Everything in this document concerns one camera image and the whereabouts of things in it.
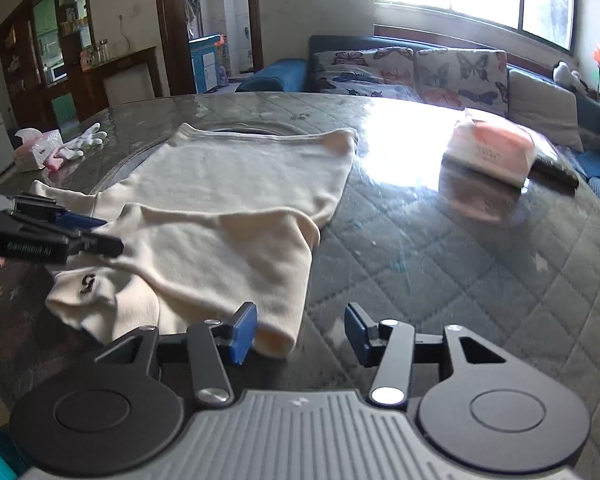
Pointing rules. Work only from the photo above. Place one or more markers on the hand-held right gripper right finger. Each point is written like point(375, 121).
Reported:
point(357, 336)

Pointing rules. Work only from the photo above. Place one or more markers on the tall wooden shelf cabinet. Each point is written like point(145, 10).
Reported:
point(25, 60)

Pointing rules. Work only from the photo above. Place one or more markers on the glass jar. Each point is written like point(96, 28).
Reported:
point(104, 51)

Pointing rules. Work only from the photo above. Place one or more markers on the cream sweater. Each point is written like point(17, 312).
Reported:
point(220, 195)

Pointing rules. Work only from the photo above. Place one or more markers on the low wooden cabinet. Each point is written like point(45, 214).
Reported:
point(125, 77)

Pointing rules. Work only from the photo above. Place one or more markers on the blue sofa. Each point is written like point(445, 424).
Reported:
point(280, 75)

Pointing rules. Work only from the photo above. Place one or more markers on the white and pink tissue packet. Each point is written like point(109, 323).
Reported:
point(490, 152)

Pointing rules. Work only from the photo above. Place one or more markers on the blue toy box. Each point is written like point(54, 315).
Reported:
point(205, 65)

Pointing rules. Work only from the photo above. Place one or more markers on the grey cushion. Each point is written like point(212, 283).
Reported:
point(545, 107)

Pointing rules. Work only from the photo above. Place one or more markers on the butterfly print cushion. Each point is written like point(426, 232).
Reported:
point(360, 72)
point(460, 80)

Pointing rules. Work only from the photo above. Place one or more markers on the dark wooden door frame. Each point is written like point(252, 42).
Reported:
point(172, 25)

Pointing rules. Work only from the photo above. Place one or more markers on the white glove with pink cuff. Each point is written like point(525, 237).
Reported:
point(80, 145)

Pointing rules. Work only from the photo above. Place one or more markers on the dark remote control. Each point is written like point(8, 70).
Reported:
point(555, 170)

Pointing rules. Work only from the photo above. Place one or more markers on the panda plush toy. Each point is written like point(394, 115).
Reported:
point(567, 76)

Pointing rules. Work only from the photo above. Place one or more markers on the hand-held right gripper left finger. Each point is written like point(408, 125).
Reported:
point(242, 334)

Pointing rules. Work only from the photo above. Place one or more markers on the pink tissue box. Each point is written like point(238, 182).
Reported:
point(35, 152)

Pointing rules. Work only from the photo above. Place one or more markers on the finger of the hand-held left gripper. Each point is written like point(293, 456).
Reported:
point(77, 220)
point(97, 246)

